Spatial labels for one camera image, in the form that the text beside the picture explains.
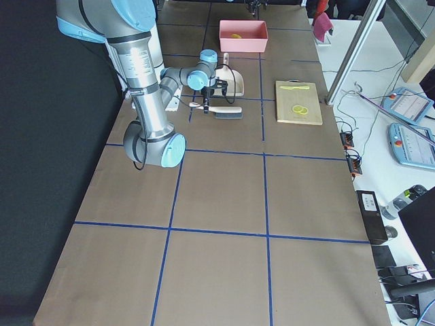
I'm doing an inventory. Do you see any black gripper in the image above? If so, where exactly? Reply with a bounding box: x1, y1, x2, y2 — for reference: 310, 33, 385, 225
201, 78, 228, 114

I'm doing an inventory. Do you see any white hand brush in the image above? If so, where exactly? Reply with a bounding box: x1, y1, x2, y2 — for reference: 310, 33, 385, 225
188, 102, 243, 120

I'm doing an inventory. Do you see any beige plastic dustpan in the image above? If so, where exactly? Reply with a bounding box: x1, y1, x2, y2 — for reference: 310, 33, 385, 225
215, 52, 244, 97

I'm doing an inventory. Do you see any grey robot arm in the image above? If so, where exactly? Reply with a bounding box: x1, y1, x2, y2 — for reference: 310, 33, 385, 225
56, 1, 218, 168

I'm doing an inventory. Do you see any pink plastic bin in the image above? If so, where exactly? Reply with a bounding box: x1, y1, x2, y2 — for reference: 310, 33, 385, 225
219, 20, 268, 53

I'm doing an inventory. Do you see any bamboo cutting board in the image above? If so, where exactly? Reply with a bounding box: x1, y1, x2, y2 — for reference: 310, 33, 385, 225
275, 81, 323, 126

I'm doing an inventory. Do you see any yellow-green plastic knife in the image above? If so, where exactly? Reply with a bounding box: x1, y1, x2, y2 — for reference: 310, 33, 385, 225
279, 85, 310, 90

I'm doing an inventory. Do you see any upper lemon slice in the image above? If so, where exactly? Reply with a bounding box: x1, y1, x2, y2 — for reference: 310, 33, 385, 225
292, 105, 305, 114

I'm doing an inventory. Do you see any magenta cloth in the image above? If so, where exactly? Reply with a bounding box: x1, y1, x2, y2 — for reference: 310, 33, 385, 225
313, 12, 334, 42

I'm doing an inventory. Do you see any black power box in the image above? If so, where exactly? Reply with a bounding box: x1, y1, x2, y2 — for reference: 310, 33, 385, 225
355, 190, 388, 245

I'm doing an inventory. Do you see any upper blue teach pendant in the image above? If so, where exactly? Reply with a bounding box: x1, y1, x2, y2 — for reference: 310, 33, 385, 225
382, 87, 434, 126

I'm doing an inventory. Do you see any blue teach pendant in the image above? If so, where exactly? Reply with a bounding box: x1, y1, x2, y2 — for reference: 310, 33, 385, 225
388, 123, 434, 170
382, 87, 434, 126

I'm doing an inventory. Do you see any lower blue teach pendant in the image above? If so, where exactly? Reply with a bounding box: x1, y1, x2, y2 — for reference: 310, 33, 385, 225
388, 123, 434, 170

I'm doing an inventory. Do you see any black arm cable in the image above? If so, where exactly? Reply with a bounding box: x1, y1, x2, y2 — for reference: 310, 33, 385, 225
212, 62, 237, 105

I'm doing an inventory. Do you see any upper orange cable hub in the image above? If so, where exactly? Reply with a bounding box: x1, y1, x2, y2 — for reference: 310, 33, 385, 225
340, 132, 354, 149

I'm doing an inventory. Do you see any orange cable hub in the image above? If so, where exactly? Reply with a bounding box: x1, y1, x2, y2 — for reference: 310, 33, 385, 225
345, 148, 362, 178
340, 132, 354, 149

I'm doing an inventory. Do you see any lower orange cable hub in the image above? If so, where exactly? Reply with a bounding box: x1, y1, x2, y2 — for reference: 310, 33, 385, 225
345, 148, 362, 178

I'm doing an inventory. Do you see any aluminium frame post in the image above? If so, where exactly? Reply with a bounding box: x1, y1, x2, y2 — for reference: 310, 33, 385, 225
326, 0, 386, 106

